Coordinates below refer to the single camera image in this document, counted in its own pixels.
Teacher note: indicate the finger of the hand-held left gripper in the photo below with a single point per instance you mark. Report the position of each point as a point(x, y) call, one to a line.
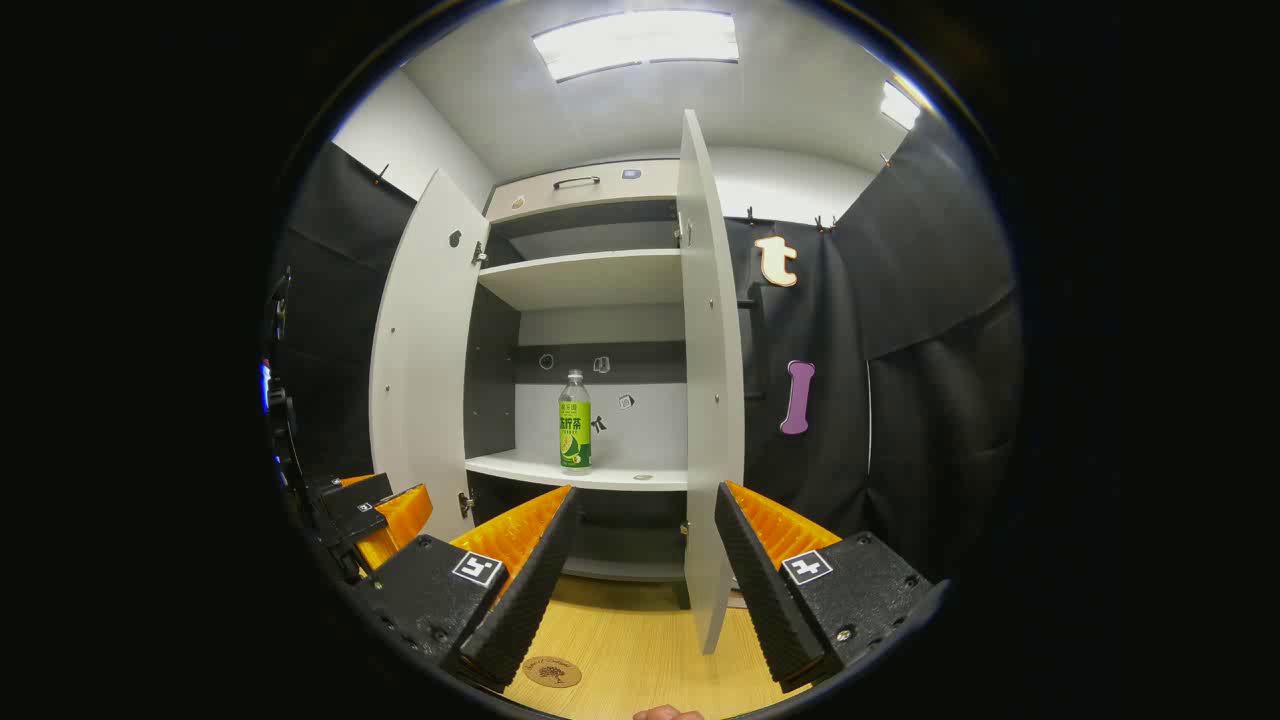
point(350, 505)
point(405, 520)

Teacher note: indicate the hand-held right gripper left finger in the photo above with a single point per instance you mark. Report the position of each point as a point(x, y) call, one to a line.
point(525, 600)

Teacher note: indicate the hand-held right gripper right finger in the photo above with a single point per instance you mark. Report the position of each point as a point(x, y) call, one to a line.
point(765, 600)

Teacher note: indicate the round cork coaster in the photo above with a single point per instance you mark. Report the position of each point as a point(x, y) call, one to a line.
point(552, 672)

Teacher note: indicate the grey cabinet door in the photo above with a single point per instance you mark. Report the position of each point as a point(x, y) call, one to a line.
point(712, 400)
point(420, 350)

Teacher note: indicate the green label clear bottle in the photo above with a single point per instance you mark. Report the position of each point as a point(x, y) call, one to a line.
point(575, 430)

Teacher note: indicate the metal door hinge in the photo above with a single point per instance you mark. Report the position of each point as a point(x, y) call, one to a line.
point(466, 503)
point(480, 252)
point(683, 232)

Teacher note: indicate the grey cabinet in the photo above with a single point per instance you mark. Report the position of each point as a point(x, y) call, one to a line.
point(590, 275)

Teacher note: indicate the black backdrop cloth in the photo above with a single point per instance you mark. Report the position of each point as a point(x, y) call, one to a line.
point(930, 300)

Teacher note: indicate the small ceiling light panel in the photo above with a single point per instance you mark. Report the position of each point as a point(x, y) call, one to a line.
point(900, 105)

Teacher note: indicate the large ceiling light panel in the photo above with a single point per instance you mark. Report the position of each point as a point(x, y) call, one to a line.
point(635, 42)

